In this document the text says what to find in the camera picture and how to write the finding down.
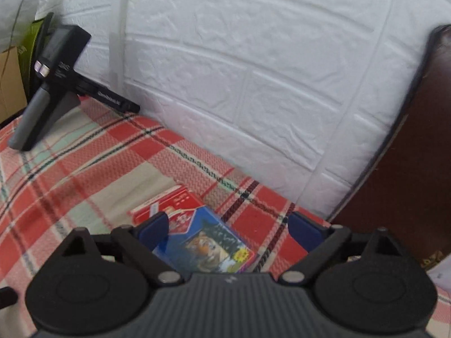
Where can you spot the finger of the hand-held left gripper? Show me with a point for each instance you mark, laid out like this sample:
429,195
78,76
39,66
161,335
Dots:
7,297

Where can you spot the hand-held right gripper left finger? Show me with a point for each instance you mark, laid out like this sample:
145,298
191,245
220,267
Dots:
155,233

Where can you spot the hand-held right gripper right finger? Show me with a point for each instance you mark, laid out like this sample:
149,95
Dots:
303,233

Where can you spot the red card box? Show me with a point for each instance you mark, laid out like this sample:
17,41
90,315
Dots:
165,204

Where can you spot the blue tiger card box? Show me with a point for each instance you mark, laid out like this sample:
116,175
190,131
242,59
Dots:
211,244

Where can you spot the red plaid blanket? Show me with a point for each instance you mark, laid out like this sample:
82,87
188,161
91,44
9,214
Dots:
88,172

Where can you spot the black handheld device with stand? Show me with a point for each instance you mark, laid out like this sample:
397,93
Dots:
53,88

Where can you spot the brown cardboard box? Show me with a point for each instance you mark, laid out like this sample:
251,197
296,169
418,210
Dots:
10,84

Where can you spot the yellow-green bag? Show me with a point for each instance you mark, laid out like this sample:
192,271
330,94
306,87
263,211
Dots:
33,42

